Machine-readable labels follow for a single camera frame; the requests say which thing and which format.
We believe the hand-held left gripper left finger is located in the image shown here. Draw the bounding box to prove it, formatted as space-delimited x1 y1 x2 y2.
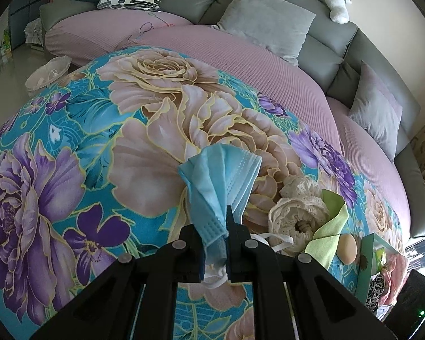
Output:
30 224 204 340

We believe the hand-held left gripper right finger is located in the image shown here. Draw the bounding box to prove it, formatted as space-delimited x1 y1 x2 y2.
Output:
226 205 401 340

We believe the green tissue pack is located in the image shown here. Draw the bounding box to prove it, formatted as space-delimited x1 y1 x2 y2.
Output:
373 248 388 273

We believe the white box with teal rim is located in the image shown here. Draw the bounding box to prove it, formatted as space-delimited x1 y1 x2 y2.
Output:
354 234 406 312

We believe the blue face mask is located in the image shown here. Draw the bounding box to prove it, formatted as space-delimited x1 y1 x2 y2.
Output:
178 144 263 289

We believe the pink cloth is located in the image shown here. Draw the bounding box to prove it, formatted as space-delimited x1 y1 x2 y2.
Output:
377 253 409 307

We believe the zebra print cloth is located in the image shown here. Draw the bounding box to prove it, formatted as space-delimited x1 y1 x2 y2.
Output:
365 274 388 312

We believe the cream lace cloth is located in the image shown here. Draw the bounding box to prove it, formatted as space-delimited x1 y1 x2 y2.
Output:
268 175 332 257

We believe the beige makeup sponge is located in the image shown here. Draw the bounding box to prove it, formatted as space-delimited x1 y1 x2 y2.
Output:
336 234 358 264

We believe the light green cloth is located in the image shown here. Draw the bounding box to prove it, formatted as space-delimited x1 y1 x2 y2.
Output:
306 189 348 268

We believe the floral blanket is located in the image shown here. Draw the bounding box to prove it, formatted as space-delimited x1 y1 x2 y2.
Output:
0 44 411 340

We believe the pink sofa cover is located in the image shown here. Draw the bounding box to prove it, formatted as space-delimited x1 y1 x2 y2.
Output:
44 10 417 241

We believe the lilac grey pillow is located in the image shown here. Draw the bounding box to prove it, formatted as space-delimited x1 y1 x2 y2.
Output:
347 60 404 162

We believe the white basket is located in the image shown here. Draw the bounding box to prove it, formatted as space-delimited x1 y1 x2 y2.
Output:
25 57 71 94

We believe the grey sofa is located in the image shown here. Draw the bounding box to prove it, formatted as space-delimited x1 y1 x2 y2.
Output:
39 0 425 239

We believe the white elastic strap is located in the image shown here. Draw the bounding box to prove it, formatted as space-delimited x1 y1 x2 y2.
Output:
251 233 294 254

